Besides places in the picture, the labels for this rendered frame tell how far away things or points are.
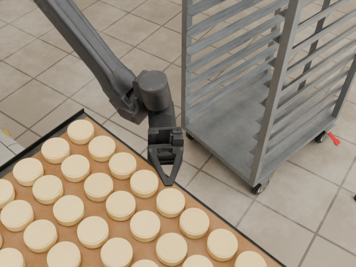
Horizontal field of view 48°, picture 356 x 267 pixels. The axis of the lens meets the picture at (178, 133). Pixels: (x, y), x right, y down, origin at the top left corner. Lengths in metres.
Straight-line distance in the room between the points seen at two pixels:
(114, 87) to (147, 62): 1.76
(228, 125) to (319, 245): 0.68
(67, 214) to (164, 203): 0.16
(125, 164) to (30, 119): 1.64
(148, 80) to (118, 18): 2.26
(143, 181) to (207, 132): 1.25
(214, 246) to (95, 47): 0.44
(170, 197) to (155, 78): 0.23
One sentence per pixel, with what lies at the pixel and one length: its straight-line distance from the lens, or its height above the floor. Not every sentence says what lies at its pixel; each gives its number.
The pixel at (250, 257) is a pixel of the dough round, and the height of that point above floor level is 0.98.
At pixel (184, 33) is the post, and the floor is 0.68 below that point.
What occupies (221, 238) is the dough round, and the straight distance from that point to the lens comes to 0.68.
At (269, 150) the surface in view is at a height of 0.26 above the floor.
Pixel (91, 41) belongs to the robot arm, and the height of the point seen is 1.12.
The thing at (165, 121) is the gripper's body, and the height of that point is 1.01.
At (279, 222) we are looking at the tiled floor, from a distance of 1.88.
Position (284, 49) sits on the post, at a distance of 1.29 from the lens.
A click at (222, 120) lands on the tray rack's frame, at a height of 0.15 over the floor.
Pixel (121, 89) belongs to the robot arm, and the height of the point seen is 1.03.
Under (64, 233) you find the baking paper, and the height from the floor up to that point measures 0.98.
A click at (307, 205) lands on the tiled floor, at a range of 1.96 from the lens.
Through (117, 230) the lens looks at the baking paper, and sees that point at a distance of 0.70.
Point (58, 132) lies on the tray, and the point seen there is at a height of 1.00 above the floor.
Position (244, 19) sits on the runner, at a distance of 1.87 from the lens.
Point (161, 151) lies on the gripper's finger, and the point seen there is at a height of 1.00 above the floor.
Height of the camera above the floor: 1.59
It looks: 48 degrees down
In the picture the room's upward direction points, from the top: straight up
